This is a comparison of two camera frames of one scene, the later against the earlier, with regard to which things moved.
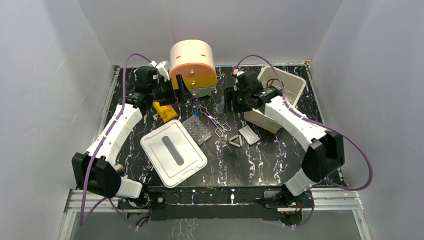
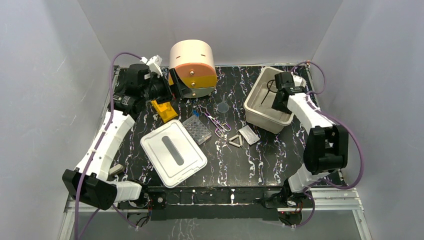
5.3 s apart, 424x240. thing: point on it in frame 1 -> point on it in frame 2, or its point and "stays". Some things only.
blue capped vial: x=197 y=114 stays
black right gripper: x=230 y=94 -> x=276 y=105
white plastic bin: x=291 y=87 stays
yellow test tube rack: x=166 y=112 stays
